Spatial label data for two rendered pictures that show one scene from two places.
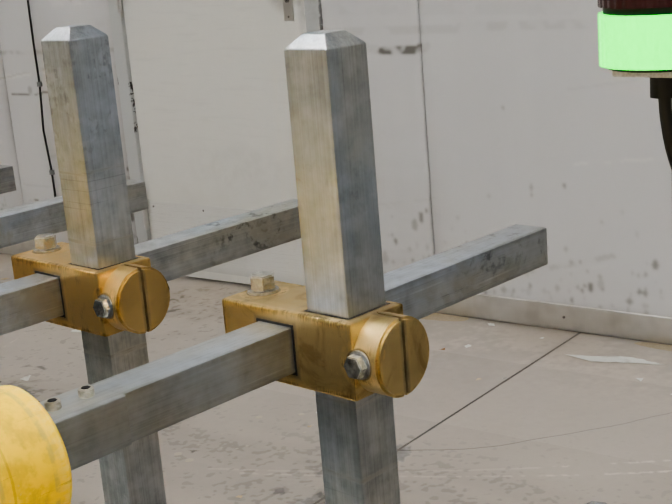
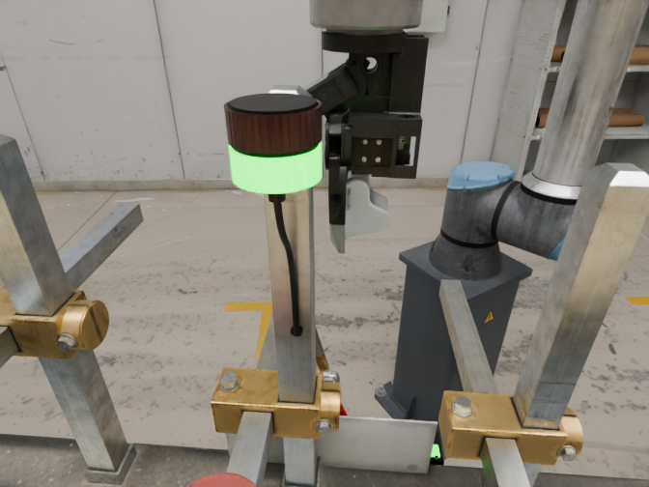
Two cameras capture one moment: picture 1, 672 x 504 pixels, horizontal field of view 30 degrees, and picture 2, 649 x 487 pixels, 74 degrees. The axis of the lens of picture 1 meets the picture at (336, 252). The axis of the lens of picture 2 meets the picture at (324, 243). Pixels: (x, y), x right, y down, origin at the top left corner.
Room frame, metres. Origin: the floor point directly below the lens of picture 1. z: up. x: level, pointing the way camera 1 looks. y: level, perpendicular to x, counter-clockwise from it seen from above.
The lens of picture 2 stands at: (0.31, 0.00, 1.24)
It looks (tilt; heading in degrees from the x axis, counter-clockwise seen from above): 30 degrees down; 320
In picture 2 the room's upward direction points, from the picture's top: straight up
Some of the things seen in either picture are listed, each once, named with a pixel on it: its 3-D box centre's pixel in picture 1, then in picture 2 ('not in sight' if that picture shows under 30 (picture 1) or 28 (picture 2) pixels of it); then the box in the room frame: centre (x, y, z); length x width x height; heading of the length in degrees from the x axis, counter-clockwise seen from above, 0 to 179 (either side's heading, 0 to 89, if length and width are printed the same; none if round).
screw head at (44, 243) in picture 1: (45, 242); not in sight; (0.97, 0.23, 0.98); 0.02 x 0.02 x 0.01
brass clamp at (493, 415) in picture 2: not in sight; (507, 427); (0.41, -0.35, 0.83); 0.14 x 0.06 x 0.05; 46
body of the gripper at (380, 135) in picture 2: not in sight; (369, 106); (0.58, -0.28, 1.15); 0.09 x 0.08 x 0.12; 46
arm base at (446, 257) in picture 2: not in sight; (466, 244); (0.83, -0.94, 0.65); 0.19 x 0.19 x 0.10
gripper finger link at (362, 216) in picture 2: not in sight; (359, 220); (0.58, -0.27, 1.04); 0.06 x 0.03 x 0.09; 46
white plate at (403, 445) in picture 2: not in sight; (327, 441); (0.57, -0.22, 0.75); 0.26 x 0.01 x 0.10; 46
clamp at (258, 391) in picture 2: not in sight; (278, 405); (0.59, -0.16, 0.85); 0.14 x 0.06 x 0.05; 46
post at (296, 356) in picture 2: not in sight; (296, 340); (0.57, -0.18, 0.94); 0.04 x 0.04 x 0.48; 46
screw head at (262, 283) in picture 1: (262, 282); not in sight; (0.80, 0.05, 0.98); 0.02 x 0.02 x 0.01
